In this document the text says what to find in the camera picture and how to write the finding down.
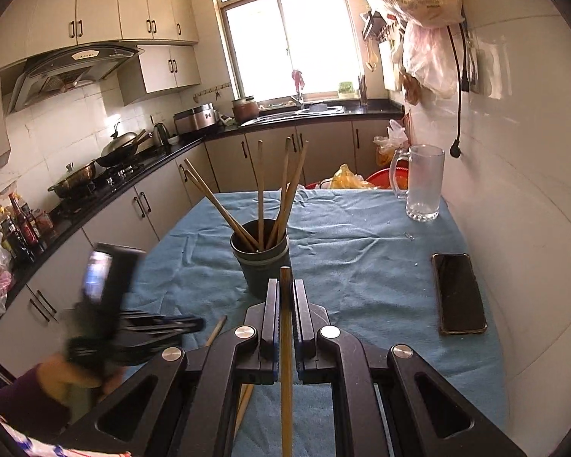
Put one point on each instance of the row of sauce bottles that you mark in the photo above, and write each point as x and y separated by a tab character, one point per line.
24	228

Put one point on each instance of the black kitchen countertop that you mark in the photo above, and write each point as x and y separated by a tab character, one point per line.
185	145

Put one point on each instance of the black wok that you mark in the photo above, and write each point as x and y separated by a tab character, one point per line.
119	150

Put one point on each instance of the steel kettle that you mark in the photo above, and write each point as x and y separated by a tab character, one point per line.
160	134

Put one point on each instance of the blue tablecloth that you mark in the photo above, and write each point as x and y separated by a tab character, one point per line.
361	271

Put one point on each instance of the gas stove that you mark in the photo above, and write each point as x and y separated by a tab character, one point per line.
119	171

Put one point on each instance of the green container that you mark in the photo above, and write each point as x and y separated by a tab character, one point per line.
346	88

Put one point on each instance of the yellow plastic bag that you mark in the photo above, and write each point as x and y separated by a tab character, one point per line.
347	178

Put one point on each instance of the red plastic basin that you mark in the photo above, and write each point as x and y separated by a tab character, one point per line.
385	178

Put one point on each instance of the person's left forearm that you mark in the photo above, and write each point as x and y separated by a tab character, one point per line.
14	400

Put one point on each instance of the person's printed clothing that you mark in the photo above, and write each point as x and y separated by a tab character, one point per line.
38	447

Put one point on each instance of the clear bag with yellow contents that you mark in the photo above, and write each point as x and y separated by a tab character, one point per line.
390	147

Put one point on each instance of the dark green perforated utensil holder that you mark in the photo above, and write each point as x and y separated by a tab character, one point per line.
257	271

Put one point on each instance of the wall power socket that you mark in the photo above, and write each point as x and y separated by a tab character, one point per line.
478	71

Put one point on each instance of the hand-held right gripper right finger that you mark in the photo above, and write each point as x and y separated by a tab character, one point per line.
300	323

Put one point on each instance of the range hood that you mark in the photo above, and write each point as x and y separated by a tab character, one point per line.
71	71

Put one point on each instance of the clear glass mug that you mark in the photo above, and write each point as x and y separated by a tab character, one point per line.
423	181

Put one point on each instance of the beige kitchen cabinets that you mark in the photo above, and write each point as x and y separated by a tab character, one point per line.
162	190
133	4

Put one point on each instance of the steel kitchen sink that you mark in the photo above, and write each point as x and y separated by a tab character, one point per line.
285	115

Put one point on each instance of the beige lower kitchen cabinets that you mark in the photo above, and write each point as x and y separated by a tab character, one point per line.
162	190

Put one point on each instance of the beige upper kitchen cabinets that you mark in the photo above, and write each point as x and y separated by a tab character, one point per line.
133	4

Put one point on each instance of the pink white hanging plastic bag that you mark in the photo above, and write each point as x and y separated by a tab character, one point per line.
428	62

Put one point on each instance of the kitchen window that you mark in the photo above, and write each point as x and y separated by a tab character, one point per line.
285	43

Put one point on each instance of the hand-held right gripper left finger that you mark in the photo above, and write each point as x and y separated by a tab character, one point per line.
271	323

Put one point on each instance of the steel cooking pot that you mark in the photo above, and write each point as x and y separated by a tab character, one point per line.
76	181

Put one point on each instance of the person's left hand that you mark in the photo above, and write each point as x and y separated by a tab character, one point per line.
66	376

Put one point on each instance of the stainless steel kitchen appliance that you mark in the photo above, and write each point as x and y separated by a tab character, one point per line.
195	118

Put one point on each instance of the wall utensil rack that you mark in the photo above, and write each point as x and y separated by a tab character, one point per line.
376	26

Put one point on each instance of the brown cooking pot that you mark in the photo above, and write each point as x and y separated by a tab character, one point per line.
245	112

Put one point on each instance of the pink hanging cloth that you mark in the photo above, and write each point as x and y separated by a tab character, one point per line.
298	78

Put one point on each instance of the metal faucet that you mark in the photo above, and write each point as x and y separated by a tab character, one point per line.
297	101

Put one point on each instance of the black smartphone in brown case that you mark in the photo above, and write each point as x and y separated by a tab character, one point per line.
459	295

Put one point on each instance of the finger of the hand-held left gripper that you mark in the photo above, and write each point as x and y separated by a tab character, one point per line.
171	323
142	350

